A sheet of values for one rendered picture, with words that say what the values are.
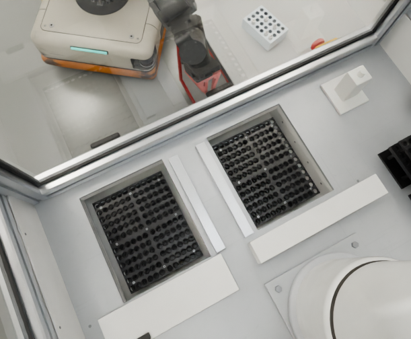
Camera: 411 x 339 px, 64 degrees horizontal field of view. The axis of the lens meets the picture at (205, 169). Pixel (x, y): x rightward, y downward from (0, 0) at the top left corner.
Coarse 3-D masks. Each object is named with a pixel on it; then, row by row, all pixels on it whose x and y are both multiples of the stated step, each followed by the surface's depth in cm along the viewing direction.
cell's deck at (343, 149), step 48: (288, 96) 81; (384, 96) 82; (192, 144) 77; (336, 144) 78; (384, 144) 78; (96, 192) 74; (336, 192) 74; (48, 240) 69; (96, 240) 70; (240, 240) 71; (336, 240) 71; (384, 240) 72; (96, 288) 67; (240, 288) 68; (96, 336) 65; (192, 336) 65; (240, 336) 65; (288, 336) 66
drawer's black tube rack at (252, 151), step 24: (240, 144) 85; (264, 144) 82; (288, 144) 83; (240, 168) 83; (264, 168) 80; (288, 168) 81; (240, 192) 78; (264, 192) 78; (288, 192) 79; (312, 192) 79; (264, 216) 77
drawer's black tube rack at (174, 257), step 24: (144, 192) 78; (168, 192) 78; (120, 216) 76; (144, 216) 79; (168, 216) 76; (120, 240) 74; (144, 240) 74; (168, 240) 75; (192, 240) 78; (144, 264) 76; (168, 264) 73
